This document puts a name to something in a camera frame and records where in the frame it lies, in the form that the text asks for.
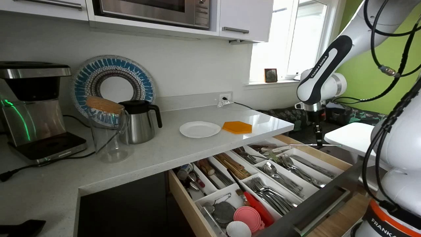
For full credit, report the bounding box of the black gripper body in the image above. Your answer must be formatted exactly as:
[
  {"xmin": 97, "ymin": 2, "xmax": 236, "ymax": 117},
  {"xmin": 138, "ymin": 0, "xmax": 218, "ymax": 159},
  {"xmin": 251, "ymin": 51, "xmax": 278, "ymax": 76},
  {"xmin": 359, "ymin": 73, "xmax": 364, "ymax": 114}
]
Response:
[{"xmin": 305, "ymin": 108, "xmax": 328, "ymax": 133}]

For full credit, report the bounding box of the dark grey drawer front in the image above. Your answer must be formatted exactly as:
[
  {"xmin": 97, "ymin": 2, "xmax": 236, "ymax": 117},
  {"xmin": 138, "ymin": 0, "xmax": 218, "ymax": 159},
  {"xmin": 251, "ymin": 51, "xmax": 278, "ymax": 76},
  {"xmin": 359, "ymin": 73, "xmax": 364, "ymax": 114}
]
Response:
[{"xmin": 255, "ymin": 162, "xmax": 367, "ymax": 237}]

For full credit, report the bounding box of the steel dinner fork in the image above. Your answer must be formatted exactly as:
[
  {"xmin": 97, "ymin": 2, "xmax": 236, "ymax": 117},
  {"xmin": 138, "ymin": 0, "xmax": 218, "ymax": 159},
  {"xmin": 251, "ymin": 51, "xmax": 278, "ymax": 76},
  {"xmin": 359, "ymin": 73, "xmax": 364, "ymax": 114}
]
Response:
[
  {"xmin": 251, "ymin": 179, "xmax": 299, "ymax": 216},
  {"xmin": 248, "ymin": 176, "xmax": 293, "ymax": 208},
  {"xmin": 247, "ymin": 176, "xmax": 298, "ymax": 213}
]

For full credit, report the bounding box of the wooden kitchen drawer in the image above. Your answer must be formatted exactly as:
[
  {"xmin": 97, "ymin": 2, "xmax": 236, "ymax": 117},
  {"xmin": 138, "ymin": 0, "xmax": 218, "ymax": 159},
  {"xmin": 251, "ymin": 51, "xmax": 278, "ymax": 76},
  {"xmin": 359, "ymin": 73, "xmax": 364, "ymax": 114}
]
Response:
[{"xmin": 167, "ymin": 133, "xmax": 370, "ymax": 237}]

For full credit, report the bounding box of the white side table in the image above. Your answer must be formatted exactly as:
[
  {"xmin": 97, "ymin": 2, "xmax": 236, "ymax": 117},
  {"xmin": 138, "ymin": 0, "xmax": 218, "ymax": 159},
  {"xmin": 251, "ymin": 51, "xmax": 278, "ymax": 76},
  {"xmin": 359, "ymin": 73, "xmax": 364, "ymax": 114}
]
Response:
[{"xmin": 322, "ymin": 121, "xmax": 389, "ymax": 159}]

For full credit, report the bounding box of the large steel serving spoon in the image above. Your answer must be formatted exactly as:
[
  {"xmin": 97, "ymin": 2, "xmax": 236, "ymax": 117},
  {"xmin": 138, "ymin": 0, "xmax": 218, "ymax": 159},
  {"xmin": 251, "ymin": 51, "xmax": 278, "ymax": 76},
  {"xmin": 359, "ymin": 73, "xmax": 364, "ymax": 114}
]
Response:
[{"xmin": 278, "ymin": 154, "xmax": 328, "ymax": 189}]

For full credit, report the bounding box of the steel table spoon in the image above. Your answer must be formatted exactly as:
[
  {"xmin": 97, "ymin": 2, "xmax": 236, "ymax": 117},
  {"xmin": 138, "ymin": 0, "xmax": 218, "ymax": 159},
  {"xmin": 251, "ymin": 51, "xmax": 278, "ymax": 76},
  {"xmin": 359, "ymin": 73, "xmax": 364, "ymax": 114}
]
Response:
[
  {"xmin": 259, "ymin": 160, "xmax": 305, "ymax": 196},
  {"xmin": 261, "ymin": 162, "xmax": 303, "ymax": 194}
]

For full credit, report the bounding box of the small steel cutlery piece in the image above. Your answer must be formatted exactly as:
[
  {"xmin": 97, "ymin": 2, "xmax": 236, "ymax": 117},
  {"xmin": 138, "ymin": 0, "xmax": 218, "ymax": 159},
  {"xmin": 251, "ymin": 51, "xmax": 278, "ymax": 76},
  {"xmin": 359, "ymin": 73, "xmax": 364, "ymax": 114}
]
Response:
[{"xmin": 231, "ymin": 146, "xmax": 265, "ymax": 165}]

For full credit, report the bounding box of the orange hexagonal coaster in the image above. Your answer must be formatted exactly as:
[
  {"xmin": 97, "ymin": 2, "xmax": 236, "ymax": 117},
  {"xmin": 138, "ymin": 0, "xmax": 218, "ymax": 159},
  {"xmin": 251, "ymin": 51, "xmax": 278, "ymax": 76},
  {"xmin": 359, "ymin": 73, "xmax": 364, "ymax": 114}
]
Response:
[{"xmin": 220, "ymin": 119, "xmax": 253, "ymax": 135}]

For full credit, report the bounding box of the white framed window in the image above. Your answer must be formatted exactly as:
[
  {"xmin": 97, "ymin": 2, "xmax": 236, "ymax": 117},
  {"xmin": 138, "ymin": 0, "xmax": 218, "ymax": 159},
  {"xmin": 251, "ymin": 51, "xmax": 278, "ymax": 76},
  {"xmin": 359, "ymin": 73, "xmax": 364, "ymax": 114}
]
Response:
[{"xmin": 248, "ymin": 0, "xmax": 352, "ymax": 85}]

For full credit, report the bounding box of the wooden chopstick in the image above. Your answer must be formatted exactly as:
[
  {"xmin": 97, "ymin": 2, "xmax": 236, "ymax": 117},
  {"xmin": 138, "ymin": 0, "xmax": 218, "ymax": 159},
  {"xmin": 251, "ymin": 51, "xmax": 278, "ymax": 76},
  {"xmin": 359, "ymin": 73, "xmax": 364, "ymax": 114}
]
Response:
[
  {"xmin": 218, "ymin": 151, "xmax": 251, "ymax": 177},
  {"xmin": 214, "ymin": 152, "xmax": 247, "ymax": 180}
]

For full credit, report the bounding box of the small white plate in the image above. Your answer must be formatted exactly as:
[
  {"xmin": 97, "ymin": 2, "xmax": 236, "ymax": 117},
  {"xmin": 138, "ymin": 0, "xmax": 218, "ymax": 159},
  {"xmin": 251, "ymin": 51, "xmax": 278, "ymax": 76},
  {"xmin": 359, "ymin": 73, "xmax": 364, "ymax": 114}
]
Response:
[{"xmin": 177, "ymin": 119, "xmax": 222, "ymax": 139}]

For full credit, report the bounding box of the grey round lid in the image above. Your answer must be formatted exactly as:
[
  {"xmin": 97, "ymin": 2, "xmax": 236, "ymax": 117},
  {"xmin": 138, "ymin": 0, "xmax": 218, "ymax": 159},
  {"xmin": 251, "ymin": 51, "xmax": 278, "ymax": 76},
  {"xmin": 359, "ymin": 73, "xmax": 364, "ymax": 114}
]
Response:
[{"xmin": 211, "ymin": 200, "xmax": 236, "ymax": 230}]

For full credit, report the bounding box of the white round ball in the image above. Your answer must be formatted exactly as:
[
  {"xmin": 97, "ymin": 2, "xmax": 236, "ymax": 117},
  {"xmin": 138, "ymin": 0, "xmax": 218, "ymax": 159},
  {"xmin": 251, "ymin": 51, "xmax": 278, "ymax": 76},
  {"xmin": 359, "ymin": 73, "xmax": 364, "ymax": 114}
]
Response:
[{"xmin": 224, "ymin": 219, "xmax": 252, "ymax": 237}]

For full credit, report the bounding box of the white upper cabinet door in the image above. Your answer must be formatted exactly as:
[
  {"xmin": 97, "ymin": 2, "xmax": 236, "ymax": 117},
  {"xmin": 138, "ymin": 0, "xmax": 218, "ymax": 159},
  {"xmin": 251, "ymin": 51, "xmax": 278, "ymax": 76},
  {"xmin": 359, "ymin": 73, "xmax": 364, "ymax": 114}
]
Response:
[
  {"xmin": 215, "ymin": 0, "xmax": 276, "ymax": 44},
  {"xmin": 0, "ymin": 0, "xmax": 90, "ymax": 22}
]

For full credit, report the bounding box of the white cutlery tray organizer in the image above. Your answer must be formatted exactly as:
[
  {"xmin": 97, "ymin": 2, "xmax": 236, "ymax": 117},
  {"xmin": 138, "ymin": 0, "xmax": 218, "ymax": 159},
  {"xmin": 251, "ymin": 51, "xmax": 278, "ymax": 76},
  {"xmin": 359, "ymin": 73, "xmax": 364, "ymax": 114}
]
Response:
[{"xmin": 174, "ymin": 135, "xmax": 345, "ymax": 237}]

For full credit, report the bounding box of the dark metal utensil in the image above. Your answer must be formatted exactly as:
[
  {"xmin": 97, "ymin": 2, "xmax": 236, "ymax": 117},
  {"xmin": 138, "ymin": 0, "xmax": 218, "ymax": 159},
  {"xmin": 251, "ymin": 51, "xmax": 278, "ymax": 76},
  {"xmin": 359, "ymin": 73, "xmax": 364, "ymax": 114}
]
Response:
[{"xmin": 174, "ymin": 162, "xmax": 207, "ymax": 194}]

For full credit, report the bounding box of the steel carafe black lid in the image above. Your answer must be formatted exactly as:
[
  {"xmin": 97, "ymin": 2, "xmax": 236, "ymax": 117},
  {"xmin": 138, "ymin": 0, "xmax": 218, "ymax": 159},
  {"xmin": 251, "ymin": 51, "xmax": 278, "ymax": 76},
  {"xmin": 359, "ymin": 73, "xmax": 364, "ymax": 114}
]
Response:
[{"xmin": 117, "ymin": 98, "xmax": 164, "ymax": 146}]

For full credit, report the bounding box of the steel built-in microwave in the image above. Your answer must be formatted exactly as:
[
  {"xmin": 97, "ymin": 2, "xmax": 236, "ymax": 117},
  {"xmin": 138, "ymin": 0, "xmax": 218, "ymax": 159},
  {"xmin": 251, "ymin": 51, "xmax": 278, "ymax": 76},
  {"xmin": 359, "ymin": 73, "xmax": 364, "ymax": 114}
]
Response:
[{"xmin": 90, "ymin": 0, "xmax": 213, "ymax": 31}]

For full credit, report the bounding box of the dark lower cabinet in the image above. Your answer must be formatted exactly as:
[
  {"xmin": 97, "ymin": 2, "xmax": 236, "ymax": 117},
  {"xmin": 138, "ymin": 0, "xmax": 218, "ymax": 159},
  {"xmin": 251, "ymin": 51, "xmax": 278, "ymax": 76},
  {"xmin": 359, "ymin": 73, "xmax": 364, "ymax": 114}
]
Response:
[{"xmin": 77, "ymin": 172, "xmax": 186, "ymax": 237}]

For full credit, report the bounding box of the clear glass jar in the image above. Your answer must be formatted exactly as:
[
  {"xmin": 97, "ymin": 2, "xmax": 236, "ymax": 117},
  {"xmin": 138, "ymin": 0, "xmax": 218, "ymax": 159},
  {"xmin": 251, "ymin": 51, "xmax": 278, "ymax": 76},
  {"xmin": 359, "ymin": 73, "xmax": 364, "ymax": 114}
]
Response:
[{"xmin": 89, "ymin": 109, "xmax": 134, "ymax": 164}]

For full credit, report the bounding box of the brown cork lid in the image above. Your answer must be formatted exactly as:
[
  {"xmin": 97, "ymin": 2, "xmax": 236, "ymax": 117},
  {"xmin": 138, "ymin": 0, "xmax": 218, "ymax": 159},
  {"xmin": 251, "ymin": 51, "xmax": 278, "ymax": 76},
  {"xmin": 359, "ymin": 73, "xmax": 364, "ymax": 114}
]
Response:
[{"xmin": 84, "ymin": 94, "xmax": 124, "ymax": 117}]

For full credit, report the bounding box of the blue white decorative plate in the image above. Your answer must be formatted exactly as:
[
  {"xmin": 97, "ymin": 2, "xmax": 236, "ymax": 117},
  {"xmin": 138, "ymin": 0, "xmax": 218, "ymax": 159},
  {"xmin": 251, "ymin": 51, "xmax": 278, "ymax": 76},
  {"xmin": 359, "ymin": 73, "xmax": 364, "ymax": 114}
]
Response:
[{"xmin": 71, "ymin": 54, "xmax": 159, "ymax": 130}]

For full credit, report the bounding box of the black flat scale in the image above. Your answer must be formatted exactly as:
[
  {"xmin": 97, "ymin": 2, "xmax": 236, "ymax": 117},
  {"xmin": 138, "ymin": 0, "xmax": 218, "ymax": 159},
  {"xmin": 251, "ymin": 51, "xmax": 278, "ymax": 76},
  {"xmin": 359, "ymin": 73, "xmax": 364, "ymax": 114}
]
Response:
[{"xmin": 7, "ymin": 130, "xmax": 88, "ymax": 165}]

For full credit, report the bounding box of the black steel coffee maker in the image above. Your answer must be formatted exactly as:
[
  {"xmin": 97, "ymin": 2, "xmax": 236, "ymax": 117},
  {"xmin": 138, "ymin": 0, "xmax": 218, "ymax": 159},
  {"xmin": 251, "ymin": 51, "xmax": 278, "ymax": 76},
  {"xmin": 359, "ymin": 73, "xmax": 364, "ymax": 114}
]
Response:
[{"xmin": 0, "ymin": 60, "xmax": 73, "ymax": 148}]

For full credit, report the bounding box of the black flat object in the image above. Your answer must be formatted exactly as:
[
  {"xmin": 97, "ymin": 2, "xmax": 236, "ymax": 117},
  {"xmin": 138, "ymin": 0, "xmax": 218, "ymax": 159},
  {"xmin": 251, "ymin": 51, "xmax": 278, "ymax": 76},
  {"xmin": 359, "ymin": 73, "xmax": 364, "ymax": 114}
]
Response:
[{"xmin": 0, "ymin": 218, "xmax": 47, "ymax": 237}]

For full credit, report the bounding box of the white handled knife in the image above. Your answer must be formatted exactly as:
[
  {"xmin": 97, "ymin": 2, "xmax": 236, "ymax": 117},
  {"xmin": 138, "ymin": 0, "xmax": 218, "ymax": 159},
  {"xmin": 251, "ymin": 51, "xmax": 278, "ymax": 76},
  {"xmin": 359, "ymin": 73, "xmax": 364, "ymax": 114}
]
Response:
[
  {"xmin": 257, "ymin": 143, "xmax": 293, "ymax": 155},
  {"xmin": 248, "ymin": 142, "xmax": 282, "ymax": 155}
]

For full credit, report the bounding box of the small brown picture frame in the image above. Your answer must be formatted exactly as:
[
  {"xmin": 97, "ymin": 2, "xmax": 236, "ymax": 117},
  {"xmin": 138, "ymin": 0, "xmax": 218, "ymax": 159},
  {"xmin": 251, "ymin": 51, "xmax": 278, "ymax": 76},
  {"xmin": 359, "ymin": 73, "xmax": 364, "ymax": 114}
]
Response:
[{"xmin": 263, "ymin": 67, "xmax": 278, "ymax": 84}]

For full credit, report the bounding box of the thick black cable hose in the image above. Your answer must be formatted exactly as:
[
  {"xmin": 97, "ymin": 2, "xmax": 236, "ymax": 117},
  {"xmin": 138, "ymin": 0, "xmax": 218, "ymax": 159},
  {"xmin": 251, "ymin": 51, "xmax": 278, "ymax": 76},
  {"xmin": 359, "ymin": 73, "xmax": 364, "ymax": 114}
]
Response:
[{"xmin": 357, "ymin": 77, "xmax": 421, "ymax": 208}]

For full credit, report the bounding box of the black power cord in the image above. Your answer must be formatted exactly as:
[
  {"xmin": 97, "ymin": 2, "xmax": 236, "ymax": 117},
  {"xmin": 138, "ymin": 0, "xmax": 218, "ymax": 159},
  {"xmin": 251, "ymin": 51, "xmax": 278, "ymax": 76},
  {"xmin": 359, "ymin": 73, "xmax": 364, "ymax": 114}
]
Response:
[{"xmin": 223, "ymin": 98, "xmax": 267, "ymax": 112}]

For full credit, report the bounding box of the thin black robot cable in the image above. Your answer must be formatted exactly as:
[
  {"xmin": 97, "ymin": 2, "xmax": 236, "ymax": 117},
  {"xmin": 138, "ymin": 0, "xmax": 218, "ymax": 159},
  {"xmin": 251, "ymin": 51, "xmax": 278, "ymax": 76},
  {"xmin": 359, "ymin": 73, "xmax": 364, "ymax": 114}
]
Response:
[{"xmin": 361, "ymin": 0, "xmax": 421, "ymax": 90}]

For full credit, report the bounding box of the red handled kitchen tool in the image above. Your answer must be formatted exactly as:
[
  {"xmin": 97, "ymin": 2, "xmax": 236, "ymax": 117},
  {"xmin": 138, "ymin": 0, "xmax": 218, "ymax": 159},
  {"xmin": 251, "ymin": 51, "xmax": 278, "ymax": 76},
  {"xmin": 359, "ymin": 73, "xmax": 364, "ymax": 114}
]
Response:
[{"xmin": 227, "ymin": 169, "xmax": 276, "ymax": 227}]

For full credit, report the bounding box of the white wall outlet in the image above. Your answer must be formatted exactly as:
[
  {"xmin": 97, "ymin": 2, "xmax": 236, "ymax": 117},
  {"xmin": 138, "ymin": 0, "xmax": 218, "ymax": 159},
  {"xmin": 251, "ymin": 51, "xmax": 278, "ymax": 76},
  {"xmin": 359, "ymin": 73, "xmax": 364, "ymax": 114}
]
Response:
[{"xmin": 217, "ymin": 90, "xmax": 234, "ymax": 108}]

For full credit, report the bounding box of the wooden handled utensil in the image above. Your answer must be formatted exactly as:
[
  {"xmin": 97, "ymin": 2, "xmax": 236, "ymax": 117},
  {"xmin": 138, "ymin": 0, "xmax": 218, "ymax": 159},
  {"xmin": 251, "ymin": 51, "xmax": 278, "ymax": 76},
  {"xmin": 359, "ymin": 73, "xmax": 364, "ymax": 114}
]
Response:
[{"xmin": 194, "ymin": 158, "xmax": 226, "ymax": 191}]

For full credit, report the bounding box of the steel cabinet handle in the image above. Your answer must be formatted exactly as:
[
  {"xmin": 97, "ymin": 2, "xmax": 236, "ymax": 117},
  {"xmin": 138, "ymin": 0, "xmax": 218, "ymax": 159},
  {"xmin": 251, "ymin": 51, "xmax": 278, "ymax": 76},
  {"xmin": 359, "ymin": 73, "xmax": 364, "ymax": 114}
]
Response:
[
  {"xmin": 23, "ymin": 0, "xmax": 85, "ymax": 10},
  {"xmin": 220, "ymin": 25, "xmax": 251, "ymax": 35}
]

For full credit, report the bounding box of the steel wire utensil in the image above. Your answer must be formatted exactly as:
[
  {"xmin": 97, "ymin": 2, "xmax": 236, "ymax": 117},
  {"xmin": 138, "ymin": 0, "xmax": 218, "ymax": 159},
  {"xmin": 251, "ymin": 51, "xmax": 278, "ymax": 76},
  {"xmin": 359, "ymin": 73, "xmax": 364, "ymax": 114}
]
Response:
[{"xmin": 202, "ymin": 192, "xmax": 234, "ymax": 216}]

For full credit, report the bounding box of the black appliance cable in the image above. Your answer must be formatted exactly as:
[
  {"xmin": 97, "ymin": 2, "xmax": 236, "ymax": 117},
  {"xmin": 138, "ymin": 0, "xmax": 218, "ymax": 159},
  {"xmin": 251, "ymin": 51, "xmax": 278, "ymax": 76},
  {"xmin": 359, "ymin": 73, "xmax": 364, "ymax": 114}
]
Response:
[{"xmin": 0, "ymin": 113, "xmax": 128, "ymax": 183}]

